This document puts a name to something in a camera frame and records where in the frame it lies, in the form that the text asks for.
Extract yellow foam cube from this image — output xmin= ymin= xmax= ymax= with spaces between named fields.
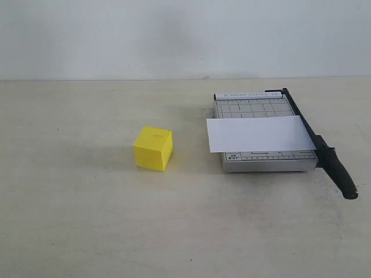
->
xmin=133 ymin=126 xmax=173 ymax=171

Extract white paper sheet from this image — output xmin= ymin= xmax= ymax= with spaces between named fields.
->
xmin=206 ymin=116 xmax=316 ymax=153

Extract black cutter blade arm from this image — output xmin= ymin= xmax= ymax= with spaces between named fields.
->
xmin=282 ymin=88 xmax=358 ymax=200

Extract grey paper cutter base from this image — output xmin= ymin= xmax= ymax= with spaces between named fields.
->
xmin=213 ymin=90 xmax=318 ymax=173

